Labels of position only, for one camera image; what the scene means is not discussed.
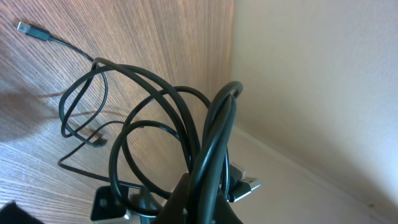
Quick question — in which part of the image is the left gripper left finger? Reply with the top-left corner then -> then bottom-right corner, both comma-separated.
0,201 -> 44,224

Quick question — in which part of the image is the black USB cable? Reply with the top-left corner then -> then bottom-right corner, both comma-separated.
16,21 -> 264,224

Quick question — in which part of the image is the thin black audio cable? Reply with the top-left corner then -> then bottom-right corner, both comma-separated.
57,120 -> 144,190

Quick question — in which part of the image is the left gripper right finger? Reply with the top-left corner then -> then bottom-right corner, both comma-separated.
152,173 -> 243,224

